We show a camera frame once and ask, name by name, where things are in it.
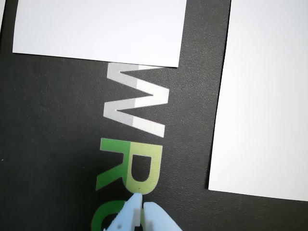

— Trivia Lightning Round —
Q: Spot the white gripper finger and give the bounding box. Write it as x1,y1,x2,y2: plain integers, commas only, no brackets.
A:
103,192,144,231
141,202,184,231

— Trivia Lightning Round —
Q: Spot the black mat with lettering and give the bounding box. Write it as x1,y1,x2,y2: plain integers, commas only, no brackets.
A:
0,0,308,231

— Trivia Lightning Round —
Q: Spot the white paper sheet marked home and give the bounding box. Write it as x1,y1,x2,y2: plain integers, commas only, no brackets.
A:
208,0,308,202

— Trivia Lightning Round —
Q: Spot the white paper sheet marked 1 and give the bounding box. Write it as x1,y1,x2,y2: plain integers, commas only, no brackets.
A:
12,0,188,68

